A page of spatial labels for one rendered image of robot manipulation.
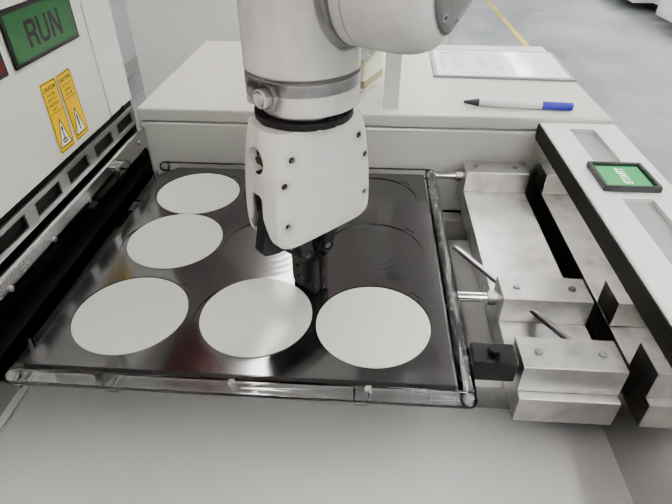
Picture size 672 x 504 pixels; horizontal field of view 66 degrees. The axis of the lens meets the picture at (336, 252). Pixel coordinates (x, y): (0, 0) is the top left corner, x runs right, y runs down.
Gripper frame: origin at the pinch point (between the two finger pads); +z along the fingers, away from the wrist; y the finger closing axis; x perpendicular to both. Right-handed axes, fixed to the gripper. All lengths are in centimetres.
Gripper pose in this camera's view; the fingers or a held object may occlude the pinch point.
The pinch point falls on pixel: (310, 266)
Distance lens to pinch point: 48.0
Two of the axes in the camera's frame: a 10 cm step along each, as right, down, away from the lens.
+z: 0.0, 8.0, 5.9
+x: -6.7, -4.4, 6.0
